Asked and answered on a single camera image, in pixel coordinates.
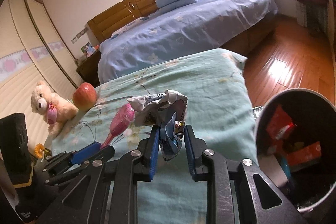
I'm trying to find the silver blue wrapper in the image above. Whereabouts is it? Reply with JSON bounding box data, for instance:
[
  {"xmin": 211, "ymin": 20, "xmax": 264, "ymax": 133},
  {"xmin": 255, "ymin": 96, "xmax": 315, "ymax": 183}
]
[{"xmin": 127, "ymin": 89, "xmax": 188, "ymax": 161}]

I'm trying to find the red cookie wrapper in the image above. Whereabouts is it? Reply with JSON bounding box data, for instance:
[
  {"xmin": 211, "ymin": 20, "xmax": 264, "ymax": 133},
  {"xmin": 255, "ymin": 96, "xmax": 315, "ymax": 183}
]
[{"xmin": 266, "ymin": 105, "xmax": 297, "ymax": 140}]

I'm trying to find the blue candy wrapper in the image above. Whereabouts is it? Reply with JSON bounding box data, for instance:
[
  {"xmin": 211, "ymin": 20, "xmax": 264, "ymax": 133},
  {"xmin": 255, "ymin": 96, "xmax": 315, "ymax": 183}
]
[{"xmin": 279, "ymin": 157, "xmax": 291, "ymax": 186}]

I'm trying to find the red white carton box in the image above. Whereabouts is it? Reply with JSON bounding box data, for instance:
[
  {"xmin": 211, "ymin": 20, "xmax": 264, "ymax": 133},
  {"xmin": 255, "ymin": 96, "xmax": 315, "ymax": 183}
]
[{"xmin": 286, "ymin": 141, "xmax": 321, "ymax": 167}]

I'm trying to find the round metal trash bin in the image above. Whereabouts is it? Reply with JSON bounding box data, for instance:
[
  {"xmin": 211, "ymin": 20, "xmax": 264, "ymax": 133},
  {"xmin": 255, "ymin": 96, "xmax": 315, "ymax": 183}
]
[{"xmin": 255, "ymin": 88, "xmax": 335, "ymax": 214}]

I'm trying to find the sunflower decoration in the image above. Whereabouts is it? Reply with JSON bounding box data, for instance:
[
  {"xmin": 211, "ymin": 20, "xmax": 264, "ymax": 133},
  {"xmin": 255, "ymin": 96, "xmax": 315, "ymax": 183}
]
[{"xmin": 34, "ymin": 143, "xmax": 51, "ymax": 160}]

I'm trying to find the pink candy wrapper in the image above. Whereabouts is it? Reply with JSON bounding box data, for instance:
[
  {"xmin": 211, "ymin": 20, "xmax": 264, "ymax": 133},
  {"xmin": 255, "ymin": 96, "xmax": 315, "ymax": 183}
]
[{"xmin": 100, "ymin": 103, "xmax": 135, "ymax": 149}]

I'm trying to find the black foam block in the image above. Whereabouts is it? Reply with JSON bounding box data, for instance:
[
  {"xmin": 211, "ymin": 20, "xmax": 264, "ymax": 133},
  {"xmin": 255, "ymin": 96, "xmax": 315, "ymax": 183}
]
[{"xmin": 0, "ymin": 113, "xmax": 34, "ymax": 188}]

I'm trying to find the cream teddy bear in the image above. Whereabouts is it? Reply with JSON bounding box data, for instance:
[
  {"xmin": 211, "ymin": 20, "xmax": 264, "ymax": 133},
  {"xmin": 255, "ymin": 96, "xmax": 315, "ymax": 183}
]
[{"xmin": 31, "ymin": 81, "xmax": 79, "ymax": 136}]

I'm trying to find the red apple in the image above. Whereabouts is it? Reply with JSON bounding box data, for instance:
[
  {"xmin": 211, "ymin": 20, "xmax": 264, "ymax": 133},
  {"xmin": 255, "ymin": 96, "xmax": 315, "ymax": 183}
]
[{"xmin": 72, "ymin": 83, "xmax": 97, "ymax": 112}]

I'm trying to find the dark wooden nightstand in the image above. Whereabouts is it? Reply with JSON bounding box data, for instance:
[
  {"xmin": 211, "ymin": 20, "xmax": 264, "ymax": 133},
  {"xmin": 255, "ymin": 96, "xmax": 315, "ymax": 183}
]
[{"xmin": 76, "ymin": 50, "xmax": 101, "ymax": 88}]

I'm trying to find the framed photo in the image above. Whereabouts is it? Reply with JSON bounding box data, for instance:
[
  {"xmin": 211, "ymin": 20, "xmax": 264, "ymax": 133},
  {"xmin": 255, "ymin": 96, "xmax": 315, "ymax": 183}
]
[{"xmin": 81, "ymin": 42, "xmax": 97, "ymax": 58}]

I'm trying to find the white sliding wardrobe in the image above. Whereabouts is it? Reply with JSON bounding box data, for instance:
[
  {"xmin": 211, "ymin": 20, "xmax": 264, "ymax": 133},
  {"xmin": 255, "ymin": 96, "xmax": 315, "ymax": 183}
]
[{"xmin": 1, "ymin": 0, "xmax": 83, "ymax": 152}]

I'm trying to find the blue sheeted large bed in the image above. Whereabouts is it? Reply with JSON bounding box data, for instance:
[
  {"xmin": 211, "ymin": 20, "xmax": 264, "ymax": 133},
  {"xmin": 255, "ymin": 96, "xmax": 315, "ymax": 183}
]
[{"xmin": 97, "ymin": 0, "xmax": 278, "ymax": 84}]

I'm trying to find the wooden headboard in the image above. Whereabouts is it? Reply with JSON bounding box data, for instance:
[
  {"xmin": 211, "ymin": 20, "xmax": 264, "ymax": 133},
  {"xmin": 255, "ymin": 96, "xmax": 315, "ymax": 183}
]
[{"xmin": 87, "ymin": 0, "xmax": 158, "ymax": 43}]

